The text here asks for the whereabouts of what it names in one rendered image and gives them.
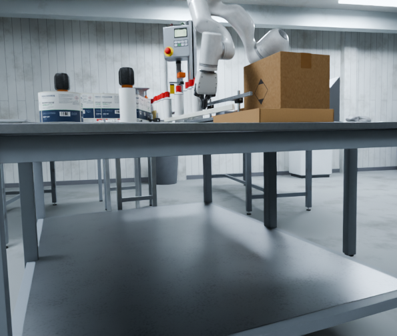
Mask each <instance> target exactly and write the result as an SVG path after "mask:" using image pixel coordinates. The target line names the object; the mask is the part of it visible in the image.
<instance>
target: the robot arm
mask: <svg viewBox="0 0 397 336"><path fill-rule="evenodd" d="M187 4H188V7H189V12H190V14H191V18H192V21H193V26H194V27H195V29H196V31H198V32H200V33H202V44H201V51H200V63H199V69H200V70H199V71H197V74H196V77H195V83H194V87H193V91H195V92H194V94H193V95H195V96H196V97H199V98H200V100H201V101H200V107H201V109H206V107H207V106H208V101H209V99H210V98H212V97H215V96H216V92H217V86H218V74H217V73H216V71H217V70H218V61H219V60H230V59H232V58H233V57H234V55H235V47H234V42H233V41H232V37H231V35H230V33H229V31H228V30H227V29H226V28H225V27H224V26H223V25H222V24H221V23H219V22H217V21H216V20H214V19H212V16H216V17H221V18H223V19H225V20H226V21H227V22H228V23H229V24H230V25H231V26H232V27H233V28H234V29H235V30H236V32H237V33H238V35H239V36H240V38H241V40H242V42H243V44H244V48H245V51H246V55H247V58H248V61H249V62H250V64H251V63H254V62H256V61H259V60H260V59H263V58H265V57H268V56H270V55H273V54H275V53H277V52H280V51H287V52H290V51H289V40H288V36H287V34H286V33H285V32H284V31H283V30H281V29H272V30H271V31H269V32H268V33H267V34H266V35H265V36H263V37H262V38H261V39H260V40H259V41H258V42H257V43H256V42H255V40H254V30H255V26H254V22H253V20H252V18H251V17H250V16H249V14H248V13H247V12H246V11H245V9H244V8H243V7H241V6H240V5H224V4H223V3H222V0H187ZM204 95H205V98H204Z"/></svg>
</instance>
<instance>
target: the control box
mask: <svg viewBox="0 0 397 336"><path fill-rule="evenodd" d="M183 27H187V37H180V38H174V29H175V28H183ZM184 39H188V46H184V47H174V41H177V40H184ZM167 47H169V48H170V49H171V53H170V54H166V53H165V48H167ZM163 48H164V59H165V60H166V61H168V62H174V61H187V58H189V25H181V26H174V27H164V28H163Z"/></svg>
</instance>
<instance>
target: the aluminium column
mask: <svg viewBox="0 0 397 336"><path fill-rule="evenodd" d="M186 25H189V58H187V80H188V81H189V80H190V79H193V78H195V77H196V74H197V53H196V29H195V27H194V26H193V21H192V20H188V21H187V22H186Z"/></svg>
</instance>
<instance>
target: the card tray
mask: <svg viewBox="0 0 397 336"><path fill-rule="evenodd" d="M288 122H334V109H274V108H258V109H250V110H246V111H238V112H235V113H227V114H223V115H215V116H214V123H288Z"/></svg>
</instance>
